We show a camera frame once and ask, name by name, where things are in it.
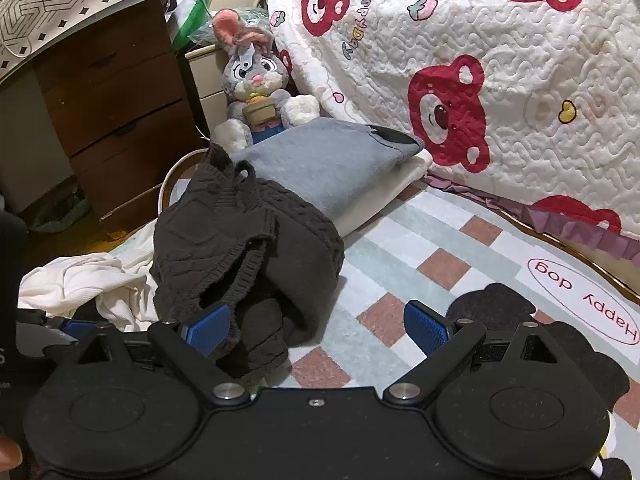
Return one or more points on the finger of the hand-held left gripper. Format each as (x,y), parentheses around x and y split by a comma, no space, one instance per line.
(80,329)

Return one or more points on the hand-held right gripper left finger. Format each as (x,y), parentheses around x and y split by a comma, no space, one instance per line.
(207,329)

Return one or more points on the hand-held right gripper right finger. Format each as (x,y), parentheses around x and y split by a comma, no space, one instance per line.
(425,329)

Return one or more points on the dark brown knit sweater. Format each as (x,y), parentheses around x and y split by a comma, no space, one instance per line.
(225,240)

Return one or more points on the person's left hand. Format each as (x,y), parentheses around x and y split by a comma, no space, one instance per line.
(9,452)

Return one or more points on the white crumpled cloth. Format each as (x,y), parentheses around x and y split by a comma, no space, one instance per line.
(75,275)

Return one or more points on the green cloth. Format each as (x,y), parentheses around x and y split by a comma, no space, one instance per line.
(60,215)

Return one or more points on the checkered dog-print rug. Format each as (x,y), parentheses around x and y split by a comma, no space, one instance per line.
(415,220)

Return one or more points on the cream folded cloth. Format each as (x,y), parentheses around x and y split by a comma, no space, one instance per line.
(380,195)

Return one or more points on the white bear-print quilt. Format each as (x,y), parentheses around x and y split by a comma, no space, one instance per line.
(525,60)
(565,225)

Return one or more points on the grey folded sweatshirt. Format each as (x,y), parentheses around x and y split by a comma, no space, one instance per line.
(325,160)

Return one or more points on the beige bed base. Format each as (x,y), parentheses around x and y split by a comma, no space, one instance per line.
(615,267)

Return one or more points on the brown wooden drawer cabinet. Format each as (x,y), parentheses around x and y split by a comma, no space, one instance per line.
(115,100)

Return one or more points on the white nightstand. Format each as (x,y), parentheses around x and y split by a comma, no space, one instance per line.
(210,75)

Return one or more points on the grey rabbit plush toy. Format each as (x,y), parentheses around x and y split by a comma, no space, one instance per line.
(255,72)

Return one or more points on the green and white plastic bag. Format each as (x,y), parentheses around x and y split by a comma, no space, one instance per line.
(187,20)

